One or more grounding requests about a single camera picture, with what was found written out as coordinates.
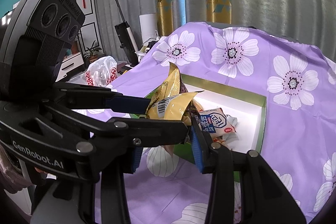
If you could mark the upright vacuum cleaner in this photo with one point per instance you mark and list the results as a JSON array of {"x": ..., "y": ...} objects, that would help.
[{"x": 126, "y": 37}]

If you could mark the green cardboard box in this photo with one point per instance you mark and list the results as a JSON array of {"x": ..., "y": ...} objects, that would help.
[{"x": 248, "y": 108}]

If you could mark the silver white snack pouch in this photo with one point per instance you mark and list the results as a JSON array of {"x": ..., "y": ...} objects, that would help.
[{"x": 234, "y": 122}]

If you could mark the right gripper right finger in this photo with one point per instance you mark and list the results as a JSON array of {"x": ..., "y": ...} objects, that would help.
[{"x": 264, "y": 198}]

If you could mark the white blue red snack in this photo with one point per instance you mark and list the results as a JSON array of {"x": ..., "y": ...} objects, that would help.
[{"x": 216, "y": 123}]

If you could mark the white board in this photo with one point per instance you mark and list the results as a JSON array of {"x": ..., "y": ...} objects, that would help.
[{"x": 148, "y": 25}]

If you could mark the person's left hand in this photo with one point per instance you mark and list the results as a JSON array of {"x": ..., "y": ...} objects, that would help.
[{"x": 12, "y": 179}]

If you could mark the purple floral tablecloth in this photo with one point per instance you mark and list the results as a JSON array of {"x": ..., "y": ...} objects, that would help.
[{"x": 298, "y": 82}]

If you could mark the white red plastic bag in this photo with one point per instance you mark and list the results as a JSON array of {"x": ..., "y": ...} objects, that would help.
[{"x": 100, "y": 73}]

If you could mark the gold snack pack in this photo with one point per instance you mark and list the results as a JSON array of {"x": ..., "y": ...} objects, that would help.
[{"x": 174, "y": 108}]

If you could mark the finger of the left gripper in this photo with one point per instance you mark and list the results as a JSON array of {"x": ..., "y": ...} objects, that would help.
[
  {"x": 140, "y": 132},
  {"x": 128, "y": 104}
]

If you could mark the potted green plant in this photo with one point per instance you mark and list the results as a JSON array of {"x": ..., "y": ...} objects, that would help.
[{"x": 91, "y": 53}]

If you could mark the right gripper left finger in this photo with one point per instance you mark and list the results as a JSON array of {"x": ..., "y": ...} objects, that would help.
[{"x": 66, "y": 201}]

